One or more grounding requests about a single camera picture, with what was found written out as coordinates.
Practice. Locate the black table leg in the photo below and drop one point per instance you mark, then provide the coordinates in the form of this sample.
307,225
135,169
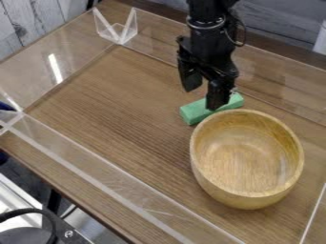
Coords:
53,202

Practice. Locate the clear acrylic tray wall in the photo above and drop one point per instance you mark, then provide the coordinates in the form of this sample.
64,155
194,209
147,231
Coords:
93,125

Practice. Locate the light wooden bowl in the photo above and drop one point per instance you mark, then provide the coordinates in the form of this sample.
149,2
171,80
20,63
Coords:
247,158

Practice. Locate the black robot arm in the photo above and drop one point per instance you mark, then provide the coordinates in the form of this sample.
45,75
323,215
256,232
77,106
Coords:
207,10

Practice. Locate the green rectangular block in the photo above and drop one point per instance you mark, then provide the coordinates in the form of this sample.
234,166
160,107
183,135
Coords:
194,112

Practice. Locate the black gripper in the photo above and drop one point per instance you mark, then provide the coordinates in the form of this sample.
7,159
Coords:
203,57

